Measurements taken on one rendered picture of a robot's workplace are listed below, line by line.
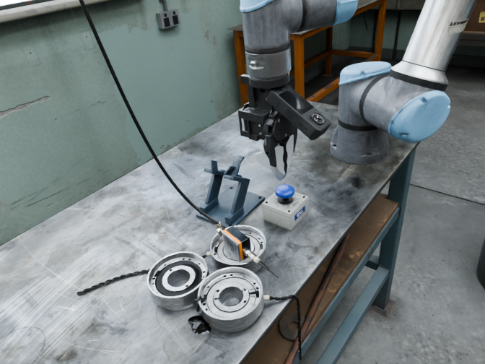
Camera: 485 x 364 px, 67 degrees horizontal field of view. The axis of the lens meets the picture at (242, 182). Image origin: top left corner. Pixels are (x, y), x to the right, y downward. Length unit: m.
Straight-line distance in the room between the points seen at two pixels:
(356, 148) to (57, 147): 1.69
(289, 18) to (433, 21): 0.32
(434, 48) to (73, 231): 0.84
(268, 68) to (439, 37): 0.35
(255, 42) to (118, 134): 1.87
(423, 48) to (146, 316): 0.71
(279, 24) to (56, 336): 0.61
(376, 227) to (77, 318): 0.83
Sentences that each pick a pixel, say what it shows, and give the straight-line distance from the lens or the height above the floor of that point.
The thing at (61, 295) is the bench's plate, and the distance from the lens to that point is 0.77.
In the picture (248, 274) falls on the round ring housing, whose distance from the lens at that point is 0.64.
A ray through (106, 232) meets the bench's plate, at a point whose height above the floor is 0.80.
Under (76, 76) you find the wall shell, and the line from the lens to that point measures 2.23.
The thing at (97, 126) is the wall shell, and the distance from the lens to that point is 2.32.
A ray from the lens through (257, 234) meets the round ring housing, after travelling 0.71.
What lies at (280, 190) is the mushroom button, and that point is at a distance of 0.75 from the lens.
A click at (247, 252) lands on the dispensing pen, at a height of 0.86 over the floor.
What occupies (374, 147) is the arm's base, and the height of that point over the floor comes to 0.84.
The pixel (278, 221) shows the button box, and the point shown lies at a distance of 0.76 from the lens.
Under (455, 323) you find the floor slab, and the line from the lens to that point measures 1.71.
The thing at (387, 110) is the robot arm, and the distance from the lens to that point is 0.83.
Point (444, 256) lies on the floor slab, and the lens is 1.95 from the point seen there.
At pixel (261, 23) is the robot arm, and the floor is 1.20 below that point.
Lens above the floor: 1.30
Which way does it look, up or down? 33 degrees down
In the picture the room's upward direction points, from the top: 7 degrees counter-clockwise
